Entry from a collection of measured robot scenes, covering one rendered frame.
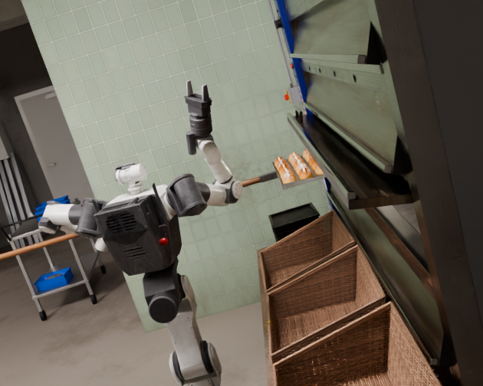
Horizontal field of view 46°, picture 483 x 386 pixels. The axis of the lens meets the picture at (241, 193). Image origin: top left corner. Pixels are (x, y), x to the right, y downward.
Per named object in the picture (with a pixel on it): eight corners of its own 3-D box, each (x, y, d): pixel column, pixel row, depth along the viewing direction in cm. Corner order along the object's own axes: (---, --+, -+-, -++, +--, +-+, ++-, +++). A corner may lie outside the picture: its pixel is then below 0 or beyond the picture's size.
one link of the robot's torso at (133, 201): (182, 276, 213) (152, 188, 205) (104, 291, 222) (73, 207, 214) (204, 246, 241) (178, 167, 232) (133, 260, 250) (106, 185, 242)
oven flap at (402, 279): (334, 194, 317) (338, 159, 312) (448, 366, 143) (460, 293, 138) (326, 194, 317) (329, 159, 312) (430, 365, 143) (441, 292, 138)
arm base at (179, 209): (215, 207, 224) (199, 203, 214) (190, 223, 228) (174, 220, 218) (199, 175, 229) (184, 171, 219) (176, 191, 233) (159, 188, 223)
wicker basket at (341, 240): (346, 252, 321) (335, 207, 315) (371, 292, 266) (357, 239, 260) (265, 276, 324) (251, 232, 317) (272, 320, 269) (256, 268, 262)
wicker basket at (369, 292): (374, 296, 262) (360, 242, 256) (405, 361, 208) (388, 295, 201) (274, 322, 267) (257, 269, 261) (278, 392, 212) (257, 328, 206)
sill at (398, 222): (336, 154, 312) (334, 147, 311) (458, 282, 137) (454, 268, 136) (325, 157, 312) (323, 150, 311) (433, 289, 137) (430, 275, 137)
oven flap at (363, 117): (310, 104, 305) (314, 67, 300) (403, 174, 131) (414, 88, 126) (302, 104, 304) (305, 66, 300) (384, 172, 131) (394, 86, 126)
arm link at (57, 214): (27, 224, 245) (63, 224, 234) (38, 197, 250) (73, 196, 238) (47, 233, 254) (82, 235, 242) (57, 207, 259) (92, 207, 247)
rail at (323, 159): (287, 116, 306) (290, 116, 306) (347, 200, 133) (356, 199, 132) (287, 112, 306) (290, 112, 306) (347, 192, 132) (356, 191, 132)
